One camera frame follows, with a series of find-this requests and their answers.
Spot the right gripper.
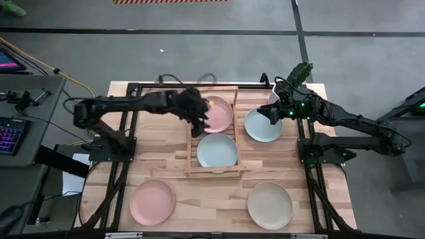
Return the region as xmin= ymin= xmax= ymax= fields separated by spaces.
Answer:
xmin=257 ymin=96 xmax=303 ymax=121

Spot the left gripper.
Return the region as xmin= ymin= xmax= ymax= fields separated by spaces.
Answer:
xmin=178 ymin=86 xmax=212 ymax=139

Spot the light blue round plate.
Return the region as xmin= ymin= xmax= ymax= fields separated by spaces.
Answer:
xmin=244 ymin=106 xmax=284 ymax=143
xmin=197 ymin=133 xmax=239 ymax=169

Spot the small pale pink plate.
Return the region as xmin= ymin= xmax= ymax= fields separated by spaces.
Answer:
xmin=203 ymin=95 xmax=234 ymax=133

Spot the beige round plate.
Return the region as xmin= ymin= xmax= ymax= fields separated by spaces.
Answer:
xmin=247 ymin=181 xmax=294 ymax=230

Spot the wooden slatted shelf rack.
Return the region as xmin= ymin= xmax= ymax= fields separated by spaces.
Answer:
xmin=183 ymin=85 xmax=248 ymax=179

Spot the white hexagonal plant pot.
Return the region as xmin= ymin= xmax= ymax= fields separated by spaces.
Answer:
xmin=268 ymin=84 xmax=282 ymax=106

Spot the green cactus plant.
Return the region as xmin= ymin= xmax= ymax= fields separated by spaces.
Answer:
xmin=287 ymin=61 xmax=314 ymax=88

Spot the large salmon pink plate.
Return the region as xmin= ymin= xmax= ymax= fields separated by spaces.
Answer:
xmin=129 ymin=178 xmax=176 ymax=226

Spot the black equipment stand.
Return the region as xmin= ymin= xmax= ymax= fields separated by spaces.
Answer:
xmin=375 ymin=86 xmax=425 ymax=192

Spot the white paper sheet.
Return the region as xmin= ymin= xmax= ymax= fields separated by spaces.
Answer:
xmin=62 ymin=153 xmax=91 ymax=197

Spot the black flat bar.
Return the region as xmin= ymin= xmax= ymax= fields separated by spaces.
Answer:
xmin=35 ymin=145 xmax=90 ymax=179

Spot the grey side desk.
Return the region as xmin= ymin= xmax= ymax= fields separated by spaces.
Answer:
xmin=0 ymin=74 xmax=66 ymax=167

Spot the black desk clamp device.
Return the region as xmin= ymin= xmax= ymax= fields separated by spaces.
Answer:
xmin=0 ymin=88 xmax=52 ymax=112

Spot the backlit black keyboard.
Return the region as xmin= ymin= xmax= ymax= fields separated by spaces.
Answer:
xmin=0 ymin=116 xmax=31 ymax=157

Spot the computer monitor screen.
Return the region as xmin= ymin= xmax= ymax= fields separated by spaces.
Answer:
xmin=0 ymin=46 xmax=27 ymax=74

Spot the person's green shoe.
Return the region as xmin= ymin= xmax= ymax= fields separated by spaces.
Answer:
xmin=0 ymin=0 xmax=27 ymax=17

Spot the black aluminium rig frame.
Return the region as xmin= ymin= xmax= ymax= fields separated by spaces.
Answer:
xmin=71 ymin=73 xmax=358 ymax=235

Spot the yellow cable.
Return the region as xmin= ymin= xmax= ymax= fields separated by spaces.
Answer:
xmin=0 ymin=37 xmax=97 ymax=98

